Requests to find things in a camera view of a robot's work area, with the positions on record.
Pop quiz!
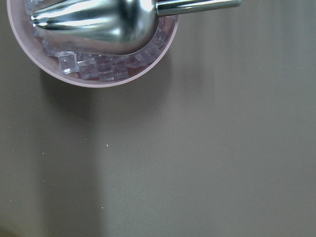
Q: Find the pink bowl with ice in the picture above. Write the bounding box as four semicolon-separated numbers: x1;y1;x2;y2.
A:
6;0;180;88

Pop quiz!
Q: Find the metal ice scoop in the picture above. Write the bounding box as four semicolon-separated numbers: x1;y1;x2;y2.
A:
31;0;241;55

